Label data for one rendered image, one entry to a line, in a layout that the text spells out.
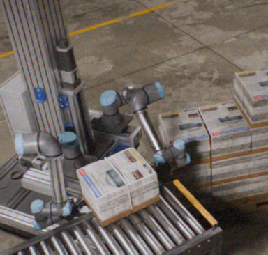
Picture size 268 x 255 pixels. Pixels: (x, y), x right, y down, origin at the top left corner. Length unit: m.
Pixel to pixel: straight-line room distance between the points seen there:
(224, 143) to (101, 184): 1.03
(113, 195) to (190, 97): 2.67
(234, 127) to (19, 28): 1.52
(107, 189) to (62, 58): 0.86
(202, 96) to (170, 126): 1.83
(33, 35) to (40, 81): 0.32
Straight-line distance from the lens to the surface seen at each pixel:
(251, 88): 3.36
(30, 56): 3.10
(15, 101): 3.34
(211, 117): 3.49
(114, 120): 3.47
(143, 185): 2.76
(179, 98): 5.19
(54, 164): 2.72
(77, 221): 2.89
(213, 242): 2.77
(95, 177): 2.78
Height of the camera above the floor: 2.87
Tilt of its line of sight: 40 degrees down
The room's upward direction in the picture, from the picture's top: 5 degrees counter-clockwise
